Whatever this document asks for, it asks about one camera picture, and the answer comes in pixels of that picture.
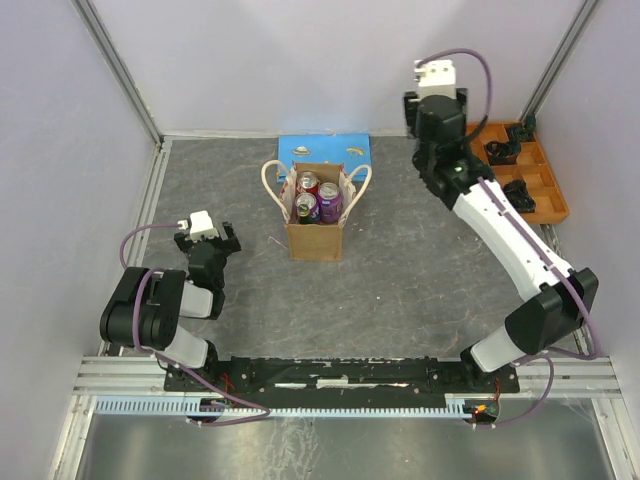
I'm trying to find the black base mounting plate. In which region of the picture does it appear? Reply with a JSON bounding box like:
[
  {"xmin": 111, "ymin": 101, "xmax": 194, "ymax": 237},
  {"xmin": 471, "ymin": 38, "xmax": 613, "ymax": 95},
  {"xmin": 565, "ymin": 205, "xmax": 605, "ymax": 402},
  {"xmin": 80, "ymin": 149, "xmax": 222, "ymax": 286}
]
[{"xmin": 196, "ymin": 357, "xmax": 520, "ymax": 409}]

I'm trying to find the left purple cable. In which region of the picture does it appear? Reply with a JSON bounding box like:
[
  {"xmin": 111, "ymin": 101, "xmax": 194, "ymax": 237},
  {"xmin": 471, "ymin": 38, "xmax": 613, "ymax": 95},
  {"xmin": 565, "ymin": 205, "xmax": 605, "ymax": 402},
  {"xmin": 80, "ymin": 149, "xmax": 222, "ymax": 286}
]
[{"xmin": 119, "ymin": 222, "xmax": 272, "ymax": 428}]

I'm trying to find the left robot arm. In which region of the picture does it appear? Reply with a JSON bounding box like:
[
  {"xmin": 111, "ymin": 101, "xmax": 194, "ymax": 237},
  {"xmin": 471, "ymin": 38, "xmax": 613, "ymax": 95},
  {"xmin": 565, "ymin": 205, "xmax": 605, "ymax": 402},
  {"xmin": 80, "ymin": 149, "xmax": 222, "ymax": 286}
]
[{"xmin": 100, "ymin": 211, "xmax": 241, "ymax": 390}]

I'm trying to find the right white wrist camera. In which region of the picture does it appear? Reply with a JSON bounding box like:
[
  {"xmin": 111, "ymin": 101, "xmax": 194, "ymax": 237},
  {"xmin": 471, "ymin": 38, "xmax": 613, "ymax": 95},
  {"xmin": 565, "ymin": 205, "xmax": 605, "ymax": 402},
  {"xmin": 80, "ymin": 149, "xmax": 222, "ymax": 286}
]
[{"xmin": 414, "ymin": 59, "xmax": 456, "ymax": 100}]

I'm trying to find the orange compartment tray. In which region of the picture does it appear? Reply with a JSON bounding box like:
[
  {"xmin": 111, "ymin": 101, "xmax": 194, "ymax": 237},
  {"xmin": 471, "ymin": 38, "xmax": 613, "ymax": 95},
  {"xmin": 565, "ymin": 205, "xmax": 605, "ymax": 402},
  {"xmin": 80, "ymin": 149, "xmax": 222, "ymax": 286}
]
[{"xmin": 471, "ymin": 122, "xmax": 569, "ymax": 225}]

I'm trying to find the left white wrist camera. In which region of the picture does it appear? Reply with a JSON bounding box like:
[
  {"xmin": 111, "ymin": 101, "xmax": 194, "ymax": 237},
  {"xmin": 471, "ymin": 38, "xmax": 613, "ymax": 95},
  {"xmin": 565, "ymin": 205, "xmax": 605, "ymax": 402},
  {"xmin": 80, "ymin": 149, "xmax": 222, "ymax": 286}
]
[{"xmin": 178, "ymin": 210, "xmax": 219, "ymax": 242}]

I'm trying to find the green topped dark can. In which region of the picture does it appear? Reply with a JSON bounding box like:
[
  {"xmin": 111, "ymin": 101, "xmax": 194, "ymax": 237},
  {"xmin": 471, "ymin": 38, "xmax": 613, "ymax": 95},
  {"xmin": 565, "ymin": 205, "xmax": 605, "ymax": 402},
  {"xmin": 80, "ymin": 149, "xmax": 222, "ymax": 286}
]
[{"xmin": 294, "ymin": 192, "xmax": 320, "ymax": 225}]

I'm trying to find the red cola can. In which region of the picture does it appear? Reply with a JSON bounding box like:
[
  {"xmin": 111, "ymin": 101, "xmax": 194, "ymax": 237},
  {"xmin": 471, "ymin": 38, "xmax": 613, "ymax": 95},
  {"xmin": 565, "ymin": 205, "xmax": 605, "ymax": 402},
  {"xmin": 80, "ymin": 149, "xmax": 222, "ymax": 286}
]
[{"xmin": 296, "ymin": 171, "xmax": 320, "ymax": 196}]

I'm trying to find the purple soda can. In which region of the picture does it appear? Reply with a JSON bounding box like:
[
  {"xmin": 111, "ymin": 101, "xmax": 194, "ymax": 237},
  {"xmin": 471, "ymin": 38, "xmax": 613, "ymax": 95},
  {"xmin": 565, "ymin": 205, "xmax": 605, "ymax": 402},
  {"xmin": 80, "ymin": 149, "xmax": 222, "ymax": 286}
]
[{"xmin": 317, "ymin": 182, "xmax": 342, "ymax": 224}]

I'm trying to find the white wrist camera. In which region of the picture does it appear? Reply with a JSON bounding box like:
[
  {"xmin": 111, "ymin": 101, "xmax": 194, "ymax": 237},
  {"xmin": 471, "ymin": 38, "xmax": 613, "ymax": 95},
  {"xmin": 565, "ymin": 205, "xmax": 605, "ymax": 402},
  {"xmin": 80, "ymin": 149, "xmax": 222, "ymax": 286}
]
[
  {"xmin": 178, "ymin": 210, "xmax": 219, "ymax": 242},
  {"xmin": 414, "ymin": 59, "xmax": 456, "ymax": 100}
]

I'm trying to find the teal rolled sock corner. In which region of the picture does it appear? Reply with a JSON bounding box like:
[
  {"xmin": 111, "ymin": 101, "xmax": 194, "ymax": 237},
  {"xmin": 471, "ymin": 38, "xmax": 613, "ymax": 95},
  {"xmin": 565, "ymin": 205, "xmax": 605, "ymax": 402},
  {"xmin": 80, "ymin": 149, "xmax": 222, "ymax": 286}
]
[{"xmin": 505, "ymin": 114, "xmax": 537, "ymax": 143}]

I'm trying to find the black rolled sock upper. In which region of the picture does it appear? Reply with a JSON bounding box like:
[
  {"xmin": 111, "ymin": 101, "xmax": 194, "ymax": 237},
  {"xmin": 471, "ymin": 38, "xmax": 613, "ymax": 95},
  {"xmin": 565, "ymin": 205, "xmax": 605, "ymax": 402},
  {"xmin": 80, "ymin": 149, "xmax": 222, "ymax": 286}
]
[{"xmin": 484, "ymin": 140, "xmax": 521, "ymax": 166}]

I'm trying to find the black rolled sock lower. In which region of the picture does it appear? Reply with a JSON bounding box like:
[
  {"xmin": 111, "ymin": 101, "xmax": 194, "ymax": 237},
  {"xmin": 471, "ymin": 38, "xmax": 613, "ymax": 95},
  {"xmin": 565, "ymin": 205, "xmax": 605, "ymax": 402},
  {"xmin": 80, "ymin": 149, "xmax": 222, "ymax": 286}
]
[{"xmin": 502, "ymin": 179, "xmax": 536, "ymax": 213}]

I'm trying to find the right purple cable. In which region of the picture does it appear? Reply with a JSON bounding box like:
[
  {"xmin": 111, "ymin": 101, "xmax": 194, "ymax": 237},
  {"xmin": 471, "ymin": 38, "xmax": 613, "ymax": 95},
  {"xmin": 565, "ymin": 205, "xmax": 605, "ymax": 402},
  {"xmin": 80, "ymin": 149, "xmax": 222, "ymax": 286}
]
[{"xmin": 417, "ymin": 47, "xmax": 606, "ymax": 429}]

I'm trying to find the black rolled sock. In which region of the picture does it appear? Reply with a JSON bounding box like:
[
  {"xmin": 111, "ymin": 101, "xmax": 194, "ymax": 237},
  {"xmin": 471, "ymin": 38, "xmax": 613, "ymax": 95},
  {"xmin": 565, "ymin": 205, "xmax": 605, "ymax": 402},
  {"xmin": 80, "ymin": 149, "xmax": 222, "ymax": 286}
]
[
  {"xmin": 484, "ymin": 140, "xmax": 521, "ymax": 166},
  {"xmin": 502, "ymin": 179, "xmax": 536, "ymax": 213}
]

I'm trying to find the aluminium frame rail front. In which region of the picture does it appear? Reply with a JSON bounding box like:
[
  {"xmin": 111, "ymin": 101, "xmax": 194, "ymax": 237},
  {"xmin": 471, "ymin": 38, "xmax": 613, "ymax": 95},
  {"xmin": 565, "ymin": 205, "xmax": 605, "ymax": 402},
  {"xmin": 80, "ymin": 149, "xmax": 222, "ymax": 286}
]
[{"xmin": 73, "ymin": 357, "xmax": 622, "ymax": 399}]

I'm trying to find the light blue cable duct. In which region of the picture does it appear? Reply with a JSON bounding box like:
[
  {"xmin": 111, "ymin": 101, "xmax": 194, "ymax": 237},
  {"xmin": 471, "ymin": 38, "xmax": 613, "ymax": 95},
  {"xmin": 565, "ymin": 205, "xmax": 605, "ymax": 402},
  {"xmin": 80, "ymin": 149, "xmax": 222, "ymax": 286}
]
[{"xmin": 94, "ymin": 393, "xmax": 476, "ymax": 416}]

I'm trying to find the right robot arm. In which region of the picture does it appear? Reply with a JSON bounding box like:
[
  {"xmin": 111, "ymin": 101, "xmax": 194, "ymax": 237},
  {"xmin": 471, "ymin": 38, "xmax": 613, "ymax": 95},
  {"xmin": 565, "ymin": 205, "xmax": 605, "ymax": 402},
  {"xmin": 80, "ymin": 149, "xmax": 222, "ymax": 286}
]
[{"xmin": 403, "ymin": 88, "xmax": 599, "ymax": 391}]

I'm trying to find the burlap canvas bag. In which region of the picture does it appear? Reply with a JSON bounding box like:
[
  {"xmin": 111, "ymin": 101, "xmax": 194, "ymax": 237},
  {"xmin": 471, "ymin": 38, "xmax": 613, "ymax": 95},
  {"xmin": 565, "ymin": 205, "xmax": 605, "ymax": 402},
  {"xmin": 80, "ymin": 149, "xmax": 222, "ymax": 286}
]
[{"xmin": 260, "ymin": 159, "xmax": 373, "ymax": 262}]

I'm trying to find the purple cable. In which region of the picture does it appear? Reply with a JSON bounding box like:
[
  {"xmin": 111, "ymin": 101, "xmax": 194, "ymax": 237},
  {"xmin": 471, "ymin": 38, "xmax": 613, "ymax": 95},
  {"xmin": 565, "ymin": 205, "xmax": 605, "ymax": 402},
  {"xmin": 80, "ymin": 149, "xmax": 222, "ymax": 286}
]
[
  {"xmin": 417, "ymin": 47, "xmax": 606, "ymax": 429},
  {"xmin": 119, "ymin": 222, "xmax": 272, "ymax": 428}
]

